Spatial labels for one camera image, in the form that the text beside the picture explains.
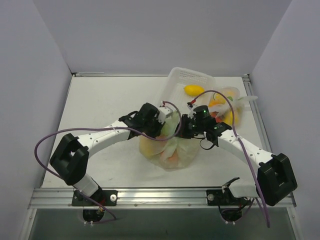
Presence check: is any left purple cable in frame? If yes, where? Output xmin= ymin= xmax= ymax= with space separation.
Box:
xmin=33 ymin=100 xmax=182 ymax=224

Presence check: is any purple cable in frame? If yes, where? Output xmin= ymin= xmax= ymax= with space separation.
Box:
xmin=187 ymin=89 xmax=271 ymax=228
xmin=33 ymin=100 xmax=182 ymax=224

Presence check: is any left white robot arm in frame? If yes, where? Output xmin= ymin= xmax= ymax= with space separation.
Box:
xmin=49 ymin=103 xmax=173 ymax=206

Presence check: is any aluminium right rail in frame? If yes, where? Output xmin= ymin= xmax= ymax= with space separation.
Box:
xmin=241 ymin=73 xmax=286 ymax=187

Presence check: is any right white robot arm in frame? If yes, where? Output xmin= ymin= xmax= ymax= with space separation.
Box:
xmin=177 ymin=102 xmax=298 ymax=206

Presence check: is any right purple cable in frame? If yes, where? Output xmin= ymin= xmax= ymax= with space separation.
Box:
xmin=187 ymin=89 xmax=271 ymax=228

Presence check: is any green avocado print plastic bag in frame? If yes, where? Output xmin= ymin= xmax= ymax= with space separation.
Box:
xmin=139 ymin=111 xmax=200 ymax=171

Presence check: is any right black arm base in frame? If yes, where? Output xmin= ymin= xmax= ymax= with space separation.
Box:
xmin=206 ymin=189 xmax=251 ymax=207

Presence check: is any aluminium front rail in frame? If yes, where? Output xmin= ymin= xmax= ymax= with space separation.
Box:
xmin=28 ymin=187 xmax=222 ymax=210

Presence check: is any tied clear bag of fruits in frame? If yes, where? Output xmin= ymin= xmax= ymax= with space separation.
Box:
xmin=208 ymin=86 xmax=258 ymax=128

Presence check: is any aluminium rail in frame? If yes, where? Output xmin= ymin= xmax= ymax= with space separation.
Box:
xmin=28 ymin=187 xmax=222 ymax=210
xmin=241 ymin=73 xmax=286 ymax=187

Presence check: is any yellow fake mango back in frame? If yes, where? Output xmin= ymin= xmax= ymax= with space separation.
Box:
xmin=183 ymin=84 xmax=205 ymax=97

